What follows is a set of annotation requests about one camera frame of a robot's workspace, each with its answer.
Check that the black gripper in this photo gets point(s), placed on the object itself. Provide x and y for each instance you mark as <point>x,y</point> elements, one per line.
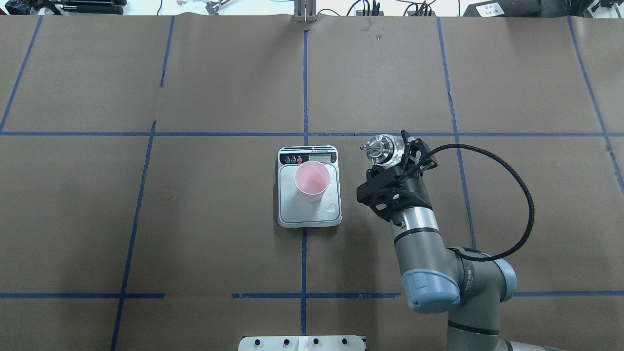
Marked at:
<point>416,188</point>

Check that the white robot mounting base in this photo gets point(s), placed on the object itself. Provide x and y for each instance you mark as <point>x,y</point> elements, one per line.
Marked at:
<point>303,343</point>

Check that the black box white label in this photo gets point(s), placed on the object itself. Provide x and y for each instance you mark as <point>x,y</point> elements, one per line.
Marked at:
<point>504,8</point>

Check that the aluminium frame post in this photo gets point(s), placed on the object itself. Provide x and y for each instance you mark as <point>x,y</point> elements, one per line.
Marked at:
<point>305,11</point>

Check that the pink plastic cup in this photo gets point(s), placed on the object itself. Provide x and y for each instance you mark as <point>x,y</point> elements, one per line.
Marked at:
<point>312,179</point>

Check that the clear glass sauce bottle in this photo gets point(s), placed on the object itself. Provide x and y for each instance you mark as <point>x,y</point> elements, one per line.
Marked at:
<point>384,150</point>

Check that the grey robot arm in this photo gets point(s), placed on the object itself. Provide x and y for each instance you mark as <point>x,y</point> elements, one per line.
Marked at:
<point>468,285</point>

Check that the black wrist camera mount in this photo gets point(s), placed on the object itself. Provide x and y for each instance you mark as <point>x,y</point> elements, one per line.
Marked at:
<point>383,192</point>

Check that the silver digital kitchen scale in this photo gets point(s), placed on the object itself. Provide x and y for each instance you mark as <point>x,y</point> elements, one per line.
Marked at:
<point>293,210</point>

